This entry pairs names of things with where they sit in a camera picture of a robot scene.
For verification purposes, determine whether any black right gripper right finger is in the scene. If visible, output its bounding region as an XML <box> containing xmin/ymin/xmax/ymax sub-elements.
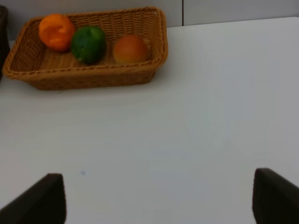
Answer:
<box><xmin>252</xmin><ymin>168</ymin><xmax>299</xmax><ymax>224</ymax></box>

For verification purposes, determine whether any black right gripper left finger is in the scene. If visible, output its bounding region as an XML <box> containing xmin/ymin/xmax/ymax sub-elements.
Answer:
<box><xmin>0</xmin><ymin>174</ymin><xmax>67</xmax><ymax>224</ymax></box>

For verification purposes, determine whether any green lime fruit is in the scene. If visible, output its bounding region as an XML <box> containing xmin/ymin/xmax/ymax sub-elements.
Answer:
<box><xmin>71</xmin><ymin>25</ymin><xmax>106</xmax><ymax>64</ymax></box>

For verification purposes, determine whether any orange tangerine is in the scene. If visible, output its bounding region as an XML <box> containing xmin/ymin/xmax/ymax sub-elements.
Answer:
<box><xmin>39</xmin><ymin>14</ymin><xmax>75</xmax><ymax>52</ymax></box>

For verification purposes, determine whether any red yellow peach fruit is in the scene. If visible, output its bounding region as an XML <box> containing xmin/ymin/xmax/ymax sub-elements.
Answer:
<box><xmin>113</xmin><ymin>35</ymin><xmax>148</xmax><ymax>63</ymax></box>

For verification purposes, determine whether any light orange wicker basket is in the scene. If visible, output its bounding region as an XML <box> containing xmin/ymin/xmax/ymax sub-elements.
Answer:
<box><xmin>2</xmin><ymin>7</ymin><xmax>168</xmax><ymax>90</ymax></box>

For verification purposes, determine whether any dark brown wicker basket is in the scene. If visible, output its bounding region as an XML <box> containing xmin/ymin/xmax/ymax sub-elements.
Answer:
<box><xmin>0</xmin><ymin>5</ymin><xmax>10</xmax><ymax>79</ymax></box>

